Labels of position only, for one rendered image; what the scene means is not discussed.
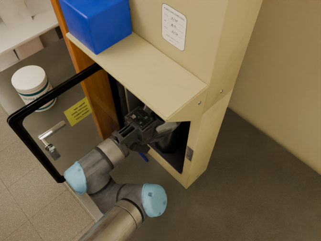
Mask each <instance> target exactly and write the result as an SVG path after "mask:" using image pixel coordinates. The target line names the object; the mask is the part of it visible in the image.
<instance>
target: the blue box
mask: <svg viewBox="0 0 321 241"><path fill-rule="evenodd" d="M59 3H60V6H61V9H62V12H63V15H64V18H65V21H66V24H67V27H68V30H69V33H70V34H71V35H72V36H73V37H75V38H76V39H77V40H78V41H80V42H81V43H82V44H83V45H84V46H86V47H87V48H88V49H89V50H90V51H92V52H93V53H94V54H96V55H97V54H99V53H101V52H103V51H104V50H106V49H108V48H109V47H111V46H113V45H114V44H116V43H117V42H119V41H121V40H122V39H124V38H126V37H127V36H129V35H131V34H132V27H131V18H130V8H129V0H59Z"/></svg>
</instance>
